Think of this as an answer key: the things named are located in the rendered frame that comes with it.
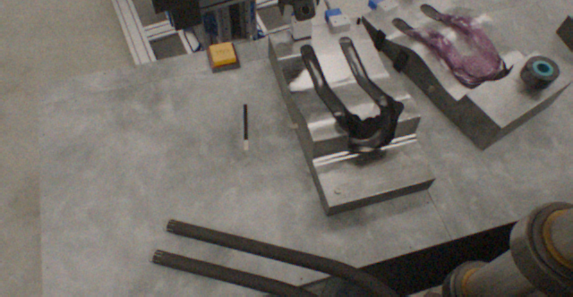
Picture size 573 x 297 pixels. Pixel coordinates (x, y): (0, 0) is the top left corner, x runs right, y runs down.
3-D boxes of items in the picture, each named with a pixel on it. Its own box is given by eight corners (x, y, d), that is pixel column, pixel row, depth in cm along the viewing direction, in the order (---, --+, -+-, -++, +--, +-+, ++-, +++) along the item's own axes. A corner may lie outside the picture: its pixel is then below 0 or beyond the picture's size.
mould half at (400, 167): (268, 56, 128) (268, 21, 116) (354, 38, 132) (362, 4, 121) (326, 216, 104) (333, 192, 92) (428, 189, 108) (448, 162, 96)
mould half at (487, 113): (358, 29, 134) (365, -1, 125) (423, -4, 142) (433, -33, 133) (482, 151, 114) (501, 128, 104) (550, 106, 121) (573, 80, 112)
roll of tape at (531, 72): (519, 62, 115) (525, 52, 112) (551, 68, 114) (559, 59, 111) (519, 85, 111) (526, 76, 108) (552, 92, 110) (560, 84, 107)
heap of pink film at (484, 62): (397, 34, 126) (405, 13, 119) (444, 10, 131) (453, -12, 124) (465, 97, 115) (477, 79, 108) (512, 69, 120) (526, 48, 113)
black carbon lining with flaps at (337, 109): (295, 51, 120) (297, 25, 112) (352, 39, 123) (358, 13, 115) (341, 162, 103) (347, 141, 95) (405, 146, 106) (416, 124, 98)
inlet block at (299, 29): (280, 2, 124) (278, -12, 119) (297, -4, 124) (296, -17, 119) (294, 40, 119) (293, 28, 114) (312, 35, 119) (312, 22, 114)
